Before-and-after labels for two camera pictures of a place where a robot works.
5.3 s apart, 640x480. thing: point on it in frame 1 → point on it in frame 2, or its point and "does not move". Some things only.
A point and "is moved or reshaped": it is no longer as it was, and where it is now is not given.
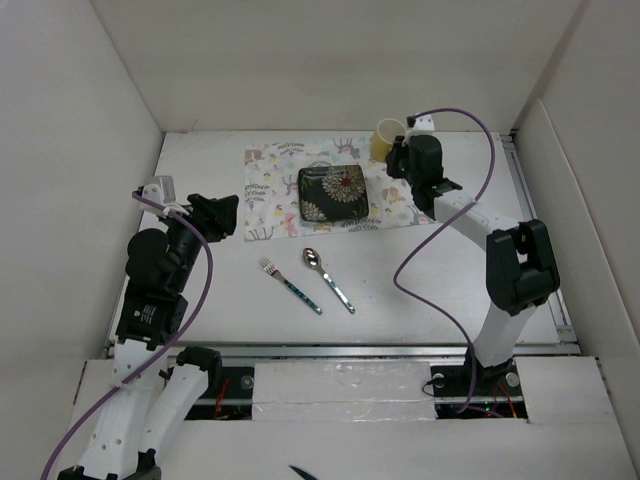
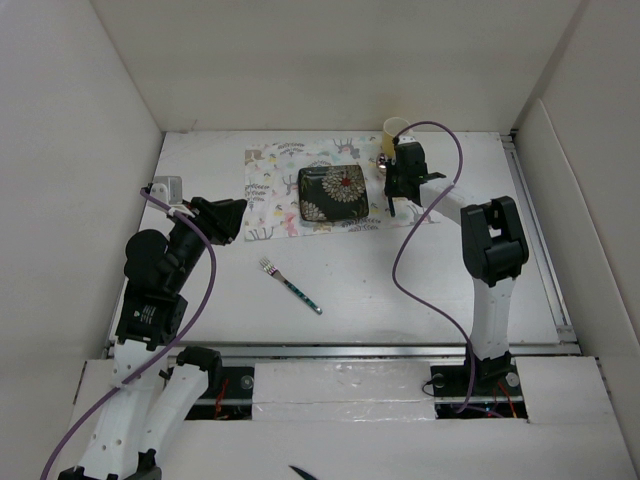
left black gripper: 215,216 does not move
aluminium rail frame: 566,347 does not move
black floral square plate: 329,193 does not move
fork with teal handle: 268,266 does not move
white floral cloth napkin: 271,190 does not move
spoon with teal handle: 312,258 → 381,163
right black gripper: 393,172 → 391,190
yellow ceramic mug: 384,137 is moved or reshaped
